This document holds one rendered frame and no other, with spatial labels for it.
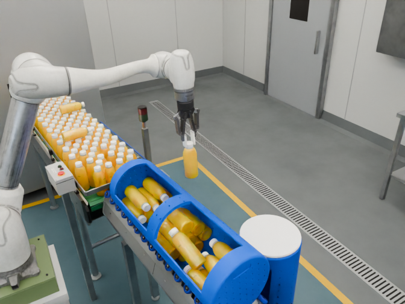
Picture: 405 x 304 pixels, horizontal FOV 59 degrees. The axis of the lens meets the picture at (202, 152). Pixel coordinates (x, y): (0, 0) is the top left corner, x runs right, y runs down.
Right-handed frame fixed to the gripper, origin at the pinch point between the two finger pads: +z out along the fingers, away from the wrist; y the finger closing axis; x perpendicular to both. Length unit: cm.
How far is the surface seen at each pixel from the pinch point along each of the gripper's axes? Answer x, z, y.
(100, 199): 49, 49, -37
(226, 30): 422, 66, 328
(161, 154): 219, 142, 79
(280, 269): -54, 45, 10
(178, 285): -34, 46, -30
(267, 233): -40, 37, 14
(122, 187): 24.2, 28.9, -29.3
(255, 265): -61, 22, -10
